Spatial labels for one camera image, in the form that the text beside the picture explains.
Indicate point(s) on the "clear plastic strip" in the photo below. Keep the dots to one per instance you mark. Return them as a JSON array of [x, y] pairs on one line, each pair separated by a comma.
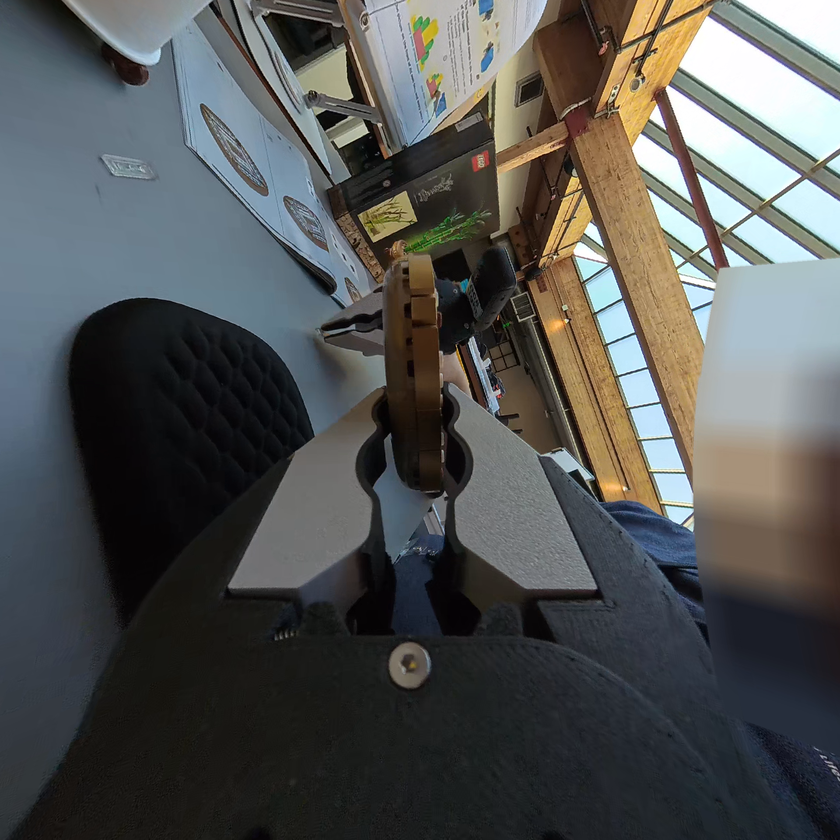
[[128, 167]]

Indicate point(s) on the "reddish brown round lego piece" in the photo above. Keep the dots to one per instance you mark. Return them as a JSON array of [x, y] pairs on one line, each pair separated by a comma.
[[128, 65]]

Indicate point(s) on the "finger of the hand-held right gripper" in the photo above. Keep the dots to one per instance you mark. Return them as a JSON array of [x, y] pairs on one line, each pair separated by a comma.
[[364, 344], [364, 315]]

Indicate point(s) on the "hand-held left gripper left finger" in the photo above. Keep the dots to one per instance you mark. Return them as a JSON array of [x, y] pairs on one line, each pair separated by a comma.
[[302, 525]]

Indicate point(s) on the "person's dark blue shirt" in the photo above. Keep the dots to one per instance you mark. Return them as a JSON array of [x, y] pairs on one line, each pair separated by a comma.
[[656, 544]]

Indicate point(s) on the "black lego set box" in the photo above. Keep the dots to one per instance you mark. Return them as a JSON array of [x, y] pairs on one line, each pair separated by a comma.
[[446, 190]]

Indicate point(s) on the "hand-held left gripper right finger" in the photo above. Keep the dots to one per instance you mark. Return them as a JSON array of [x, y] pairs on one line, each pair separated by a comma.
[[525, 525]]

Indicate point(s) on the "black quilted cushion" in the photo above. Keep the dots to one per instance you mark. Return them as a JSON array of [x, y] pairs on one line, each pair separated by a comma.
[[184, 407]]

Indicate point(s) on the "round tan lego base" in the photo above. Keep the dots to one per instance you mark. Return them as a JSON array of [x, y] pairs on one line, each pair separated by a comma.
[[410, 394]]

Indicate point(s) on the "lego instruction booklet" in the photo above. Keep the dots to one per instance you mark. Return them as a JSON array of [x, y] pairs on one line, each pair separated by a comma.
[[262, 151]]

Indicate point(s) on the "printed instruction sheet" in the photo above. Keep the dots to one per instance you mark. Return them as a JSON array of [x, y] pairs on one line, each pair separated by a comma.
[[453, 59]]

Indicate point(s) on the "white paper cup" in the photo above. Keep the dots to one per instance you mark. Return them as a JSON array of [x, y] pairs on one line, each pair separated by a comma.
[[131, 26]]

